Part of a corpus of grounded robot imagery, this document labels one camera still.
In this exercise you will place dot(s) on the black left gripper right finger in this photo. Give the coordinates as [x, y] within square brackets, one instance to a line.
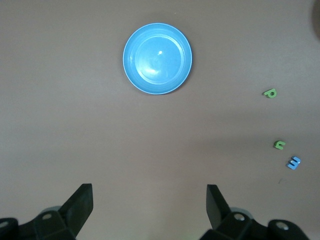
[216, 207]

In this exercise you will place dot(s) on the green foam letter p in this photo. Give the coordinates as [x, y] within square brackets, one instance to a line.
[270, 93]

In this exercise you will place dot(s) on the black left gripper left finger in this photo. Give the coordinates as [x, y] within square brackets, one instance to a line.
[77, 207]

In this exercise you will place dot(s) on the green foam letter n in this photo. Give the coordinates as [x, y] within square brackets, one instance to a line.
[279, 145]

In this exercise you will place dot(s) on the blue plastic plate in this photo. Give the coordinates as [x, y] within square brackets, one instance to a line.
[157, 58]

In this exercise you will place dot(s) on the blue foam letter m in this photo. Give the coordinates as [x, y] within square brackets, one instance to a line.
[293, 163]

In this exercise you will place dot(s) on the brown table cover sheet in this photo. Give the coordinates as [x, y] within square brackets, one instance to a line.
[62, 112]

